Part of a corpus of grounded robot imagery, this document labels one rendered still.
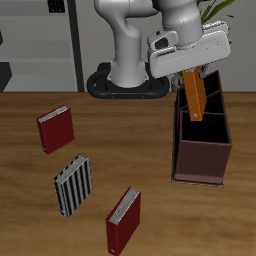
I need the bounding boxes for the orange book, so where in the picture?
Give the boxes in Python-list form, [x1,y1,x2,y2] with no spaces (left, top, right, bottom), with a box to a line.
[181,65,208,122]

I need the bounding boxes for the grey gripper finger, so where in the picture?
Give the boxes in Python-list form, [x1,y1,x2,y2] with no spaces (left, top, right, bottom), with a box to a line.
[198,65,207,80]

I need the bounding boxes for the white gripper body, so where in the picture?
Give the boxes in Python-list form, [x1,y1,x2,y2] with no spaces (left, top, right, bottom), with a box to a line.
[148,20,232,80]

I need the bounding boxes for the black and white striped book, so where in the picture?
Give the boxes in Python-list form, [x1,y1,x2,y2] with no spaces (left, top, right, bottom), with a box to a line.
[52,153,94,219]

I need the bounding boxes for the grey shelf unit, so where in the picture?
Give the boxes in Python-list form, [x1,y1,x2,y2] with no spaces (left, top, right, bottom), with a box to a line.
[0,0,85,93]

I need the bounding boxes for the dark red book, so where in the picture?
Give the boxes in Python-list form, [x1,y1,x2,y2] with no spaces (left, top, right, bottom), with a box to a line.
[105,186,142,256]
[36,105,76,156]

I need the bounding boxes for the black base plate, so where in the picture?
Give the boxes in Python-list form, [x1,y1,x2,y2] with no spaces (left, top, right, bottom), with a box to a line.
[86,61,171,100]

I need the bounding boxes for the dark brown desk caddy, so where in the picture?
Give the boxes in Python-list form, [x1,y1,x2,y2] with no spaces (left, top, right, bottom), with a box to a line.
[171,69,233,188]

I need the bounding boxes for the green pot plant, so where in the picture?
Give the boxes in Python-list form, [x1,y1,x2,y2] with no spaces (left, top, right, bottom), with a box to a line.
[198,0,237,46]

